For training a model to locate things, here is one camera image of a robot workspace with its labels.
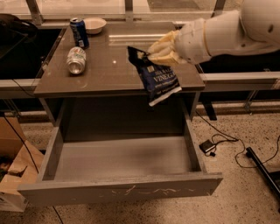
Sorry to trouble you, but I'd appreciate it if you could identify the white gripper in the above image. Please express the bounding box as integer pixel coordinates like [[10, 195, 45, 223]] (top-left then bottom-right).
[[148, 18, 211, 67]]

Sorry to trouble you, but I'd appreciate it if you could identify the blue Kettle chip bag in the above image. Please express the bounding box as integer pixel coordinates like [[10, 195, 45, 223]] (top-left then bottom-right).
[[127, 46, 182, 107]]

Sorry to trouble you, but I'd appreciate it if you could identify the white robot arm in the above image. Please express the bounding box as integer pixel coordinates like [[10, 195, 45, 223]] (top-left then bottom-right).
[[148, 0, 280, 66]]

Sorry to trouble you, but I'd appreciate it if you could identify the grey cabinet counter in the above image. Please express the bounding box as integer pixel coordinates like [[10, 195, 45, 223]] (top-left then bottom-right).
[[35, 23, 204, 130]]

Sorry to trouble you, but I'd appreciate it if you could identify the open grey drawer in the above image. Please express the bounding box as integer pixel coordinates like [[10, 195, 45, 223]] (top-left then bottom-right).
[[17, 99, 224, 207]]

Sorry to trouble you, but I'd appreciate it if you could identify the black bag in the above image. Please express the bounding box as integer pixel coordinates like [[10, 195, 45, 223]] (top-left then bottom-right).
[[0, 13, 38, 59]]

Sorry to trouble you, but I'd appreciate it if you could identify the white bowl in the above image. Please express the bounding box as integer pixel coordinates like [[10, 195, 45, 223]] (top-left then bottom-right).
[[84, 17, 107, 35]]

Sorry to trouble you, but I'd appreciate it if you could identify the silver can lying down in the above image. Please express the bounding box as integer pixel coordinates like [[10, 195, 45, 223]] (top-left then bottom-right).
[[66, 46, 87, 74]]

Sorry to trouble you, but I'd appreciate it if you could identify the blue soda can upright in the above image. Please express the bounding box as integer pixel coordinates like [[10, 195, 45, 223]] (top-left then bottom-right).
[[70, 17, 89, 49]]

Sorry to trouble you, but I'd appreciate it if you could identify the metal window railing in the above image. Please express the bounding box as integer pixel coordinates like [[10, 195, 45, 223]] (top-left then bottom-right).
[[0, 0, 279, 99]]

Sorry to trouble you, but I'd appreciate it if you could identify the small black power adapter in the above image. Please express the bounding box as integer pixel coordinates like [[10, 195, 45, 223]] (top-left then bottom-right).
[[199, 140, 215, 153]]

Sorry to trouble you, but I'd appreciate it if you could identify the black stand leg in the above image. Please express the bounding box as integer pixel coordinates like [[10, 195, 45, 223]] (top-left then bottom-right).
[[246, 147, 280, 202]]

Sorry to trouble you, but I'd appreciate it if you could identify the cardboard box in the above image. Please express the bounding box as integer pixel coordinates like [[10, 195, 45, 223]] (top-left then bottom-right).
[[0, 117, 44, 212]]

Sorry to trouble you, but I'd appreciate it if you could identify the black cable on floor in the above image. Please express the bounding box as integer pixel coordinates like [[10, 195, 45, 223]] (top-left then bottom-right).
[[194, 109, 280, 170]]

